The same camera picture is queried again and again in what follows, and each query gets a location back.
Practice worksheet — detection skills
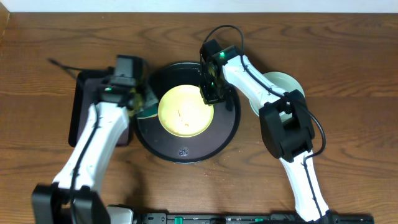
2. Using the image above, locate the mint plate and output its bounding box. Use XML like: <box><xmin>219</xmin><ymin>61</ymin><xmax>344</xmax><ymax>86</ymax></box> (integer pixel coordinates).
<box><xmin>249</xmin><ymin>72</ymin><xmax>305</xmax><ymax>116</ymax></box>

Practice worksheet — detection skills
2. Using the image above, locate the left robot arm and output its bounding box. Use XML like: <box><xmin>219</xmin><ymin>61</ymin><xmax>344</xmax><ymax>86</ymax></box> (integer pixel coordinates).
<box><xmin>32</xmin><ymin>84</ymin><xmax>159</xmax><ymax>223</ymax></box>

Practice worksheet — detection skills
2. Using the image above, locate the green yellow sponge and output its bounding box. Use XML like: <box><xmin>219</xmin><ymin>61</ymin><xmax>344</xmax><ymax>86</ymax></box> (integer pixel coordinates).
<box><xmin>136</xmin><ymin>103</ymin><xmax>159</xmax><ymax>119</ymax></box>

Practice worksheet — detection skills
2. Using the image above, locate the yellow plate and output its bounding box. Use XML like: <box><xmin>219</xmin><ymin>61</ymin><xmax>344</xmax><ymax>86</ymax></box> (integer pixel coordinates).
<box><xmin>157</xmin><ymin>85</ymin><xmax>215</xmax><ymax>138</ymax></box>

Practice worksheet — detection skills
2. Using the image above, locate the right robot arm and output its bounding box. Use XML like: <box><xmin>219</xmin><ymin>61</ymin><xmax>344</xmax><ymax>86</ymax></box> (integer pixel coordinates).
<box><xmin>200</xmin><ymin>40</ymin><xmax>329</xmax><ymax>222</ymax></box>

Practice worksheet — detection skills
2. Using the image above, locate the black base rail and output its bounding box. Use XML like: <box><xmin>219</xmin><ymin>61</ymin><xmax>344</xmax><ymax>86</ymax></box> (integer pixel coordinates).
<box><xmin>132</xmin><ymin>213</ymin><xmax>375</xmax><ymax>224</ymax></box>

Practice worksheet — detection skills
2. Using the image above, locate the dark rectangular tray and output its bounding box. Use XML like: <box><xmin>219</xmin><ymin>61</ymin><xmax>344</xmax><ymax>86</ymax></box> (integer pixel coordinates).
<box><xmin>68</xmin><ymin>70</ymin><xmax>131</xmax><ymax>147</ymax></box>

